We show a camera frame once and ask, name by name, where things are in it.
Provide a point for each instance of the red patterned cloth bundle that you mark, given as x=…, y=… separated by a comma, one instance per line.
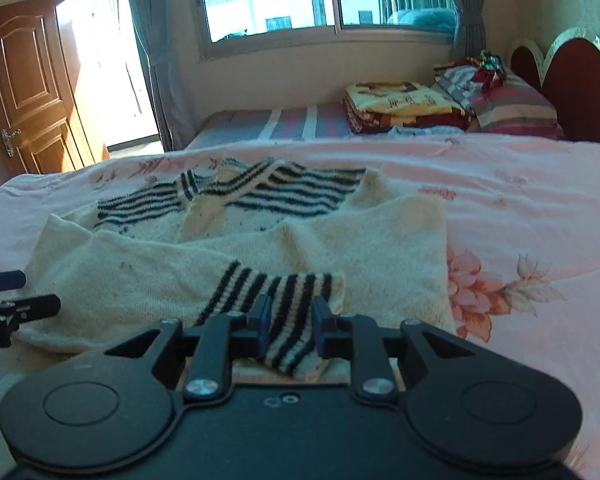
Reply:
x=490, y=67

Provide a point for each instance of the pink floral bedsheet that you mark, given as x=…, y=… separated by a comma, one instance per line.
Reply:
x=530, y=220

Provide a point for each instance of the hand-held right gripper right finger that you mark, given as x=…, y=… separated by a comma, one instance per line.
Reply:
x=321, y=329

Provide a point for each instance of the folded yellow printed blanket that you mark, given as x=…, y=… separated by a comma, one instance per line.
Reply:
x=400, y=100

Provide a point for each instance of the light striped crumpled cloth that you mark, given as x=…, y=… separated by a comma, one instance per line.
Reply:
x=420, y=130

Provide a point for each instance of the beige towel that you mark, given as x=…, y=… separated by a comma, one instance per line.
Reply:
x=130, y=270

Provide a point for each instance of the teal cloth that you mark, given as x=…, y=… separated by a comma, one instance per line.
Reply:
x=425, y=19

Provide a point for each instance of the striped mattress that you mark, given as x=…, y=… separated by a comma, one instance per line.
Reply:
x=280, y=125

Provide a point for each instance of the sliding glass window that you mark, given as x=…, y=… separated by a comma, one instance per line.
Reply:
x=280, y=0

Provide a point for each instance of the folded striped cloth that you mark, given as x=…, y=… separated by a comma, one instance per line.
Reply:
x=455, y=82

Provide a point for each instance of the red scalloped headboard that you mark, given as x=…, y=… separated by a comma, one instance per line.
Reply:
x=580, y=85

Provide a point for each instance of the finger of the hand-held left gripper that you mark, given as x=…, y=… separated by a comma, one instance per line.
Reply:
x=2, y=281
x=37, y=306

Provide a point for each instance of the striped pillow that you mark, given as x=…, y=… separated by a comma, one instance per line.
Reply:
x=515, y=105

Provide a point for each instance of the grey curtain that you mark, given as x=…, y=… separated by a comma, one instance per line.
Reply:
x=155, y=60
x=467, y=10

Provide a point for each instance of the brown wooden door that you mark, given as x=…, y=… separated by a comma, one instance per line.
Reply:
x=25, y=85

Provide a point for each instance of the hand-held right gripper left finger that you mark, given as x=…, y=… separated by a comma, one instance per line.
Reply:
x=265, y=324

